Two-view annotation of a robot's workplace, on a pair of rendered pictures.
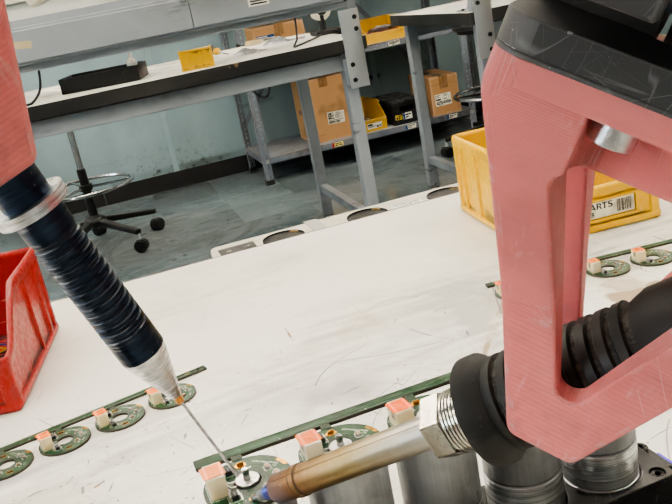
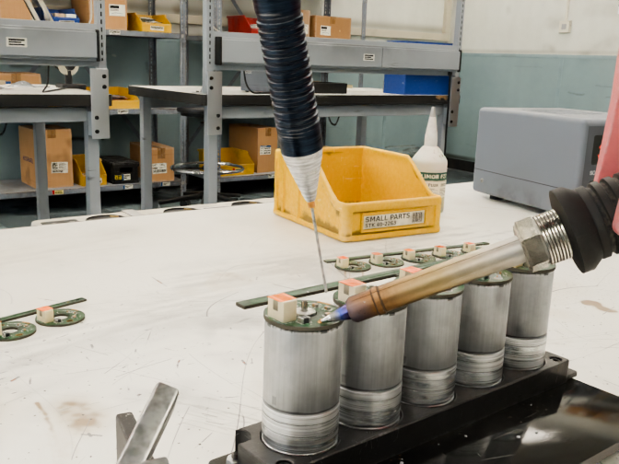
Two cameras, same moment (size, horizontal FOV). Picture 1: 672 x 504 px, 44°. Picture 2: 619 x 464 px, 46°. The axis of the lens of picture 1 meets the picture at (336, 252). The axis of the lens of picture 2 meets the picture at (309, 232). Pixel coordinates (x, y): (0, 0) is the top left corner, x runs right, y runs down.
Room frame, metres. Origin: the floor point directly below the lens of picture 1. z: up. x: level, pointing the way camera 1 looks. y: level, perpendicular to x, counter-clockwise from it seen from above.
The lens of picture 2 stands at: (0.00, 0.12, 0.89)
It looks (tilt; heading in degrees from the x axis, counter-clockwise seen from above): 13 degrees down; 337
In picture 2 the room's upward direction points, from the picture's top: 2 degrees clockwise
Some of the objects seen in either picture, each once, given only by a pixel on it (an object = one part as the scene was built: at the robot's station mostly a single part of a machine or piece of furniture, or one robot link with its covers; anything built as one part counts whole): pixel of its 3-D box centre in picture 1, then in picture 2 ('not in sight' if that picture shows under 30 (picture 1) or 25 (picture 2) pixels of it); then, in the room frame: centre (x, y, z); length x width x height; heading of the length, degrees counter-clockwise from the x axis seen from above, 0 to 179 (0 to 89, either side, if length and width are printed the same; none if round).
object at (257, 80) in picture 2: not in sight; (262, 80); (2.93, -0.87, 0.80); 0.15 x 0.12 x 0.10; 34
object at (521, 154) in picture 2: not in sight; (566, 160); (0.59, -0.41, 0.80); 0.15 x 0.12 x 0.10; 3
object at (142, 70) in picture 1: (104, 77); not in sight; (2.63, 0.60, 0.77); 0.24 x 0.16 x 0.04; 90
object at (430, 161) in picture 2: not in sight; (429, 159); (0.60, -0.25, 0.80); 0.03 x 0.03 x 0.10
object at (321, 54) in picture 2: not in sight; (350, 58); (2.86, -1.23, 0.90); 1.30 x 0.06 x 0.12; 104
